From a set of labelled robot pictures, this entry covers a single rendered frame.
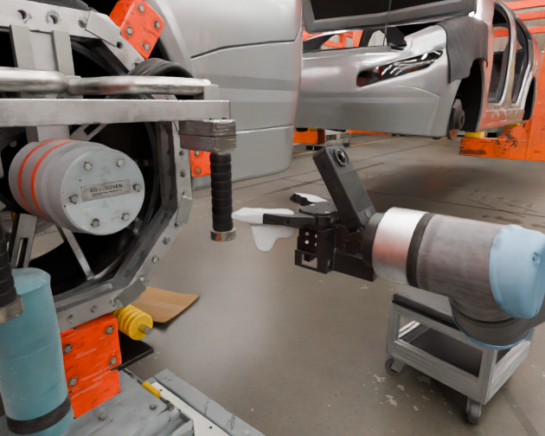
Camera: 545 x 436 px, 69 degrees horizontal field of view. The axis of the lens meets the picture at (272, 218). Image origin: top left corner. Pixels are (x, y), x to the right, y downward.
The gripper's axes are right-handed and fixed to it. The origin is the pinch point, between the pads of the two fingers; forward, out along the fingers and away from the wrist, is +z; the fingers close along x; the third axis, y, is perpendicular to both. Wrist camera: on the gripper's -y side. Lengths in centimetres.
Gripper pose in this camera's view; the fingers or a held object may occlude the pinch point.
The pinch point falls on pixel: (264, 201)
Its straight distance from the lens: 61.4
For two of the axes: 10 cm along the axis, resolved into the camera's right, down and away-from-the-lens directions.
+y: 0.0, 9.6, 2.8
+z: -7.7, -1.7, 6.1
